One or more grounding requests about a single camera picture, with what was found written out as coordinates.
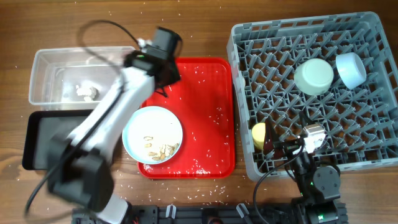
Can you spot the red plastic tray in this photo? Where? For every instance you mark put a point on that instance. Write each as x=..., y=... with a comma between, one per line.
x=203, y=103

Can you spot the black plastic bin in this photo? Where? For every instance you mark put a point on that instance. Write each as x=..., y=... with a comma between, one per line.
x=41, y=128

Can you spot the light green bowl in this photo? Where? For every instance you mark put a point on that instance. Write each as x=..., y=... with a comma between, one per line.
x=314, y=77

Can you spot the light blue plate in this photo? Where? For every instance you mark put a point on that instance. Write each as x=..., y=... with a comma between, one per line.
x=150, y=121

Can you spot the yellow plastic cup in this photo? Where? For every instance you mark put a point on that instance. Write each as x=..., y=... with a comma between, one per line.
x=258, y=135

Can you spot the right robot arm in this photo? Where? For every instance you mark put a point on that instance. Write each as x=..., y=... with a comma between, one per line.
x=318, y=182

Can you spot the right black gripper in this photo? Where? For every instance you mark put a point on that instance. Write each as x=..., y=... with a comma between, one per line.
x=288, y=145

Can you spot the clear plastic bin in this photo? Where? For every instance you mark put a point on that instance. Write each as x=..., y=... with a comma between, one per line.
x=56, y=73

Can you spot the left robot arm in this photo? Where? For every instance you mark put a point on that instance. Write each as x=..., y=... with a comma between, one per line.
x=78, y=165

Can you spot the grey dishwasher rack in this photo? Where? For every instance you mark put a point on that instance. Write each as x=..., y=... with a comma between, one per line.
x=360, y=123

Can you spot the white tissue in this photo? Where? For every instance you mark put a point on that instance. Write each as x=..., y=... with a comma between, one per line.
x=88, y=93

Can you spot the small light blue bowl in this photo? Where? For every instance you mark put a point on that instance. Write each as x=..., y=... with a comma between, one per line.
x=351, y=70

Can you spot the rice and peanuts leftovers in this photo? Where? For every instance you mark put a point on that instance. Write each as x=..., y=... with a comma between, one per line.
x=158, y=150

